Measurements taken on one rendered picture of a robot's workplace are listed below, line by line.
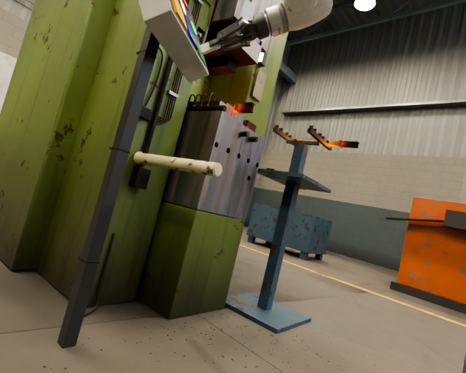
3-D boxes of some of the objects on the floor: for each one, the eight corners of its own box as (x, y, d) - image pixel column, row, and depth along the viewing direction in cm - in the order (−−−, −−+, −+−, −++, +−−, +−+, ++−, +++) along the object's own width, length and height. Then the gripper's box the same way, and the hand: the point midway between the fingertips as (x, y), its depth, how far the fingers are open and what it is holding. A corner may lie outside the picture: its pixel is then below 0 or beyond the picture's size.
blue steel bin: (323, 261, 529) (332, 221, 535) (306, 261, 466) (316, 216, 471) (266, 243, 603) (275, 208, 609) (245, 240, 540) (254, 202, 545)
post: (75, 345, 88) (169, 12, 97) (62, 348, 85) (159, 4, 93) (69, 340, 91) (160, 15, 99) (56, 342, 88) (151, 7, 96)
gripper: (268, 20, 91) (197, 49, 95) (271, 45, 104) (208, 69, 107) (262, 0, 92) (191, 29, 96) (265, 27, 105) (203, 51, 109)
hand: (209, 46), depth 101 cm, fingers closed
